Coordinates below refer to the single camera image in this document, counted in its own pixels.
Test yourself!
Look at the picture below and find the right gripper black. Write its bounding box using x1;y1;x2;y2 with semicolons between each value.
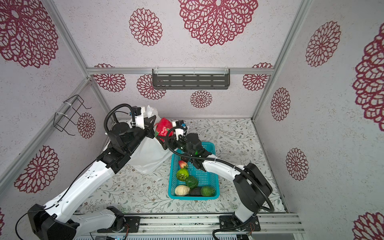
159;128;197;160

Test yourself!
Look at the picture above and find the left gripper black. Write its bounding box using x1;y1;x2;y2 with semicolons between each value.
124;115;156;155

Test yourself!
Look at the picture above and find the red dragon fruit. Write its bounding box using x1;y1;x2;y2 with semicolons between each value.
155;118;173;143

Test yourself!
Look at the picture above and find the white plastic bag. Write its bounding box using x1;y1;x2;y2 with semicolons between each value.
128;106;173;175

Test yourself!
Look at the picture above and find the red peach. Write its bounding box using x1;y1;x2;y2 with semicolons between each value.
179;160;189;169

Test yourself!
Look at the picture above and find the lime green round fruit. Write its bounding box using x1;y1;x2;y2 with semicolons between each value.
176;168;190;182

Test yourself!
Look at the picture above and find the dark brown avocado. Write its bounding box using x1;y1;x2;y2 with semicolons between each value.
189;187;202;197

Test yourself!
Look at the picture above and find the green avocado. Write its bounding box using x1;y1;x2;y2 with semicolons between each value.
200;186;216;197

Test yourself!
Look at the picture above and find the green leafy fruit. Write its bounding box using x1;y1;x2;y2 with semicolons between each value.
185;176;199;190

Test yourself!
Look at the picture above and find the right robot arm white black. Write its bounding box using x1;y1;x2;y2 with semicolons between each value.
157;134;275;223

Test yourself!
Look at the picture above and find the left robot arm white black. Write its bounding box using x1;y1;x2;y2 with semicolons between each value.
28;116;156;240

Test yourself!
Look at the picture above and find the teal plastic basket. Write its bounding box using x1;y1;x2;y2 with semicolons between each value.
168;154;220;201

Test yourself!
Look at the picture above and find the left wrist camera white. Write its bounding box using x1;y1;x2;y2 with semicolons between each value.
132;106;146;129

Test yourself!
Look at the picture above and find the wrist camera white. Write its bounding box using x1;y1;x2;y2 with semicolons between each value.
132;106;146;129
173;120;188;141

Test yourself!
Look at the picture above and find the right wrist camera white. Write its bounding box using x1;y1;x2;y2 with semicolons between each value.
173;120;188;141

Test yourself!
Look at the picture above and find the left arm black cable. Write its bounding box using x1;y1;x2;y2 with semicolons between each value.
14;103;137;240

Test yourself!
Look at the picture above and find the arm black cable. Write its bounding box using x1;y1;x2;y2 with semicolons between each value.
165;125;275;240
14;103;137;240

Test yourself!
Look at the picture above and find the dark grey wall shelf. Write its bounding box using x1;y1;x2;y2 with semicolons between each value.
152;69;231;90

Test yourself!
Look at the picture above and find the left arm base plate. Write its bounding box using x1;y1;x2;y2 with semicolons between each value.
97;216;141;234

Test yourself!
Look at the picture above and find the black wire wall rack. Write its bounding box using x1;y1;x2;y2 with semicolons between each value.
53;95;91;136

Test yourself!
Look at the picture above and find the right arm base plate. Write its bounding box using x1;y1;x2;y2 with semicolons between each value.
219;215;261;232

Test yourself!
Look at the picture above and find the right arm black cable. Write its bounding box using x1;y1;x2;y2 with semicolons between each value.
165;125;275;240

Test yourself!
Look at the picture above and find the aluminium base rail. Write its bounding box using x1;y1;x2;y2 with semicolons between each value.
71;212;305;236

